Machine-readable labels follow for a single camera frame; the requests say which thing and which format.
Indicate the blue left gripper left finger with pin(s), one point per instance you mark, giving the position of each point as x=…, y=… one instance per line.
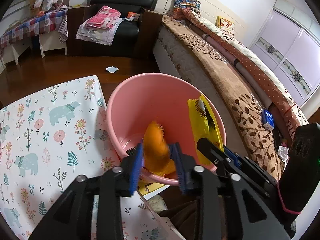
x=136, y=163

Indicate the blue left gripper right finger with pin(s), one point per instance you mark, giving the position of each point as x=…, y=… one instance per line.
x=175, y=155

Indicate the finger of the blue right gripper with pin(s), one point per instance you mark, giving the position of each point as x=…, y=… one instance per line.
x=234, y=156

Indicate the orange plastic wrapper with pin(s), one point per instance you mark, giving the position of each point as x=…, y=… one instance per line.
x=156, y=151

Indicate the yellow book under table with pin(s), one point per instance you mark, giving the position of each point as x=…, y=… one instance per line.
x=149, y=190

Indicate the blue tissue pack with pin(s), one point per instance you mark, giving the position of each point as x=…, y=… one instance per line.
x=267, y=120

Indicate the pink plastic bucket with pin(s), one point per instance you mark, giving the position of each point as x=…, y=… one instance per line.
x=144, y=98

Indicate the orange rolled quilt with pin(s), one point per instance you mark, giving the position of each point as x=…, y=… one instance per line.
x=265, y=78

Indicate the white paper scrap on floor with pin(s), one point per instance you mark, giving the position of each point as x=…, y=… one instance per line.
x=112, y=69

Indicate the floral bear tablecloth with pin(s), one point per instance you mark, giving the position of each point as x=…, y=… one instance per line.
x=47, y=139

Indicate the black leather armchair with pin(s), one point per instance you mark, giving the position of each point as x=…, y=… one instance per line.
x=125, y=28

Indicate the bed with brown blanket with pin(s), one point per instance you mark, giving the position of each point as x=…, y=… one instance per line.
x=185, y=51

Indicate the white folded cloth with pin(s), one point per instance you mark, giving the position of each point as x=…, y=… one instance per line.
x=100, y=36

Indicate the lilac wardrobe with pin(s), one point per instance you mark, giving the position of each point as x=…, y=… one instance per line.
x=289, y=45

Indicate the yellow floral pillow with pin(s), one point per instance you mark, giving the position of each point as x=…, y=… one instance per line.
x=225, y=25

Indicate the pink folded clothes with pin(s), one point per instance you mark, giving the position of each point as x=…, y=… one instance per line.
x=104, y=19

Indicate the colourful patterned pillow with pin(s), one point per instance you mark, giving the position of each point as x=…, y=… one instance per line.
x=181, y=5

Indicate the plaid covered side table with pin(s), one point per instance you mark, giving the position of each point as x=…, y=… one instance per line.
x=51, y=29

